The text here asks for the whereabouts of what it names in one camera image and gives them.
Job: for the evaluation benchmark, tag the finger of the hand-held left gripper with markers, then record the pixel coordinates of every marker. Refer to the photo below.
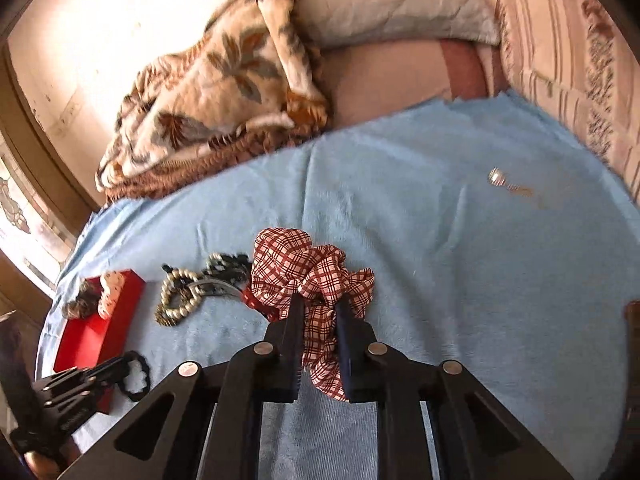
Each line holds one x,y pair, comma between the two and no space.
85,372
75,400

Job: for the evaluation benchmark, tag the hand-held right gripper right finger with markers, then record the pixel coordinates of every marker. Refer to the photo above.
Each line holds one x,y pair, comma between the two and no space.
343,355

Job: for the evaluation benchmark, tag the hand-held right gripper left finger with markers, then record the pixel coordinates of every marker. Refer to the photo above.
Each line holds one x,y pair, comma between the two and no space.
295,350

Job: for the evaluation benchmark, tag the red box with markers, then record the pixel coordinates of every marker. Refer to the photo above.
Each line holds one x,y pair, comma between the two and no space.
95,330

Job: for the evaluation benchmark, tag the black scrunchie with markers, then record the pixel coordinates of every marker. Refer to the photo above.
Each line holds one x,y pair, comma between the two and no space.
137,377

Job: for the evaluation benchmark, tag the red plaid scrunchie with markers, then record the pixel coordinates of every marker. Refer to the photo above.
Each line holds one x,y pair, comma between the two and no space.
305,270

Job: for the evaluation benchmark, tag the leopard print scrunchie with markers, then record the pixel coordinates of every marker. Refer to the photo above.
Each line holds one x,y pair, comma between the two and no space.
175,297

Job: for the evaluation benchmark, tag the brown scrunchie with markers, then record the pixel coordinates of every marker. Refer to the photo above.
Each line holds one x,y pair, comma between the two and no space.
82,300

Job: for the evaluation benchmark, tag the white dotted scrunchie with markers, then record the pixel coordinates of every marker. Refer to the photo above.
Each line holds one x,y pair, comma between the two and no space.
111,287

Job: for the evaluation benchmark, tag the silver hair claw clip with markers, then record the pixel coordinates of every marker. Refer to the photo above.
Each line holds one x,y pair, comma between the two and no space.
215,287

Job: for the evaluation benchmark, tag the light blue towel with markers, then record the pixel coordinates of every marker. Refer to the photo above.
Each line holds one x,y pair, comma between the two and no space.
425,240

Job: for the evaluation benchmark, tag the patterned glass window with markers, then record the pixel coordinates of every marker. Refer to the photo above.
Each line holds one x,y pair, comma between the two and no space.
27,220

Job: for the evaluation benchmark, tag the pink bed sheet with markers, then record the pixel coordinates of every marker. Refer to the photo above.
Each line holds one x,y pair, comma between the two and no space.
390,77

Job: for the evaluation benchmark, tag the floral brown blanket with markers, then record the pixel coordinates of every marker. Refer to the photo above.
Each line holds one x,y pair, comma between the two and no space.
215,80

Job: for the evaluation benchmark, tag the brown wooden object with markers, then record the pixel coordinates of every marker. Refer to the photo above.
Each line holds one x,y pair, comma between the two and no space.
633,320

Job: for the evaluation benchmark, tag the grey pillow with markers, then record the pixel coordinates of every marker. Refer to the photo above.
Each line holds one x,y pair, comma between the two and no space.
390,10

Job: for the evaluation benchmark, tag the striped pink cushion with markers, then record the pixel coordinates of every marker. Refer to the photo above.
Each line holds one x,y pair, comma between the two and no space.
570,60

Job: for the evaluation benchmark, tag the wooden door frame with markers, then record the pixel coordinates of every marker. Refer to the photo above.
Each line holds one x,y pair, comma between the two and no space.
35,125

